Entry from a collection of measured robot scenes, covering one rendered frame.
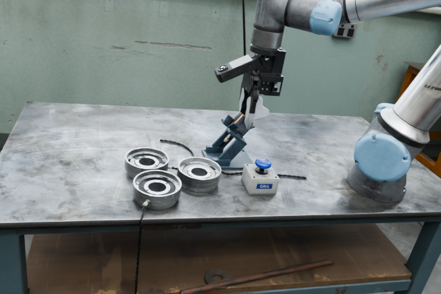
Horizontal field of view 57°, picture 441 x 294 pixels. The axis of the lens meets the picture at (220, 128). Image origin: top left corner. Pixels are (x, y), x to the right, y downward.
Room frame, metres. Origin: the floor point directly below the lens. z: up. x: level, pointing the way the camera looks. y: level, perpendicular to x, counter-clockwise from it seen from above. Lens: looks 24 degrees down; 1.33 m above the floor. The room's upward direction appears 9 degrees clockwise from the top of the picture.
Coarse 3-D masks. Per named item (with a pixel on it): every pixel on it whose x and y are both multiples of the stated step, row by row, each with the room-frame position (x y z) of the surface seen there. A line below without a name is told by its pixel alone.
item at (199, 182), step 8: (184, 160) 0.87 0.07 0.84; (192, 160) 0.89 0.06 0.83; (200, 160) 0.90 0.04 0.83; (208, 160) 0.89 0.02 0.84; (192, 168) 0.86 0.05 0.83; (200, 168) 0.87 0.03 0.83; (216, 168) 0.88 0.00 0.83; (184, 176) 0.80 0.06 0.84; (192, 176) 0.82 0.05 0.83; (200, 176) 0.87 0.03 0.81; (208, 176) 0.83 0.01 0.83; (216, 176) 0.82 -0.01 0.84; (184, 184) 0.80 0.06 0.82; (192, 184) 0.80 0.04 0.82; (200, 184) 0.80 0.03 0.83; (208, 184) 0.80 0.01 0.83; (216, 184) 0.82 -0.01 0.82; (200, 192) 0.80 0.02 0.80
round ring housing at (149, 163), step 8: (128, 152) 0.87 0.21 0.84; (136, 152) 0.89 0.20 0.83; (144, 152) 0.90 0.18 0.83; (152, 152) 0.90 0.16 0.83; (160, 152) 0.90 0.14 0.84; (128, 160) 0.86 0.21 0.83; (136, 160) 0.85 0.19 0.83; (144, 160) 0.87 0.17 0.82; (152, 160) 0.87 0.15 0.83; (168, 160) 0.86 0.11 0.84; (128, 168) 0.82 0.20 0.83; (136, 168) 0.81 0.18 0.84; (144, 168) 0.80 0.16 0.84; (152, 168) 0.81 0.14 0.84; (160, 168) 0.82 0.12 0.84
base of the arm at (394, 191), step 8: (352, 168) 0.98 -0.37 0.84; (352, 176) 0.95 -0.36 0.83; (360, 176) 0.93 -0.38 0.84; (352, 184) 0.94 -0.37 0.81; (360, 184) 0.92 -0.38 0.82; (368, 184) 0.91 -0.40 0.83; (376, 184) 0.91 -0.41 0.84; (384, 184) 0.90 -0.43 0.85; (392, 184) 0.90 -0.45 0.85; (400, 184) 0.91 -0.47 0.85; (360, 192) 0.91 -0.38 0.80; (368, 192) 0.90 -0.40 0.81; (376, 192) 0.90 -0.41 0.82; (384, 192) 0.89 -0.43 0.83; (392, 192) 0.90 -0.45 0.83; (400, 192) 0.91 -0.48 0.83; (376, 200) 0.89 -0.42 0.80; (384, 200) 0.89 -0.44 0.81; (392, 200) 0.89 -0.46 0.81; (400, 200) 0.91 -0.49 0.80
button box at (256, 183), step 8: (248, 168) 0.87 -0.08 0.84; (256, 168) 0.87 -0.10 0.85; (272, 168) 0.89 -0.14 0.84; (248, 176) 0.85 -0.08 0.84; (256, 176) 0.84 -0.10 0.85; (264, 176) 0.85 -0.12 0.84; (272, 176) 0.85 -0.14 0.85; (248, 184) 0.84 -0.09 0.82; (256, 184) 0.83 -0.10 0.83; (264, 184) 0.84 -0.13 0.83; (272, 184) 0.84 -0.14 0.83; (248, 192) 0.83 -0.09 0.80; (256, 192) 0.83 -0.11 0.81; (264, 192) 0.84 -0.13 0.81; (272, 192) 0.84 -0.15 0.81
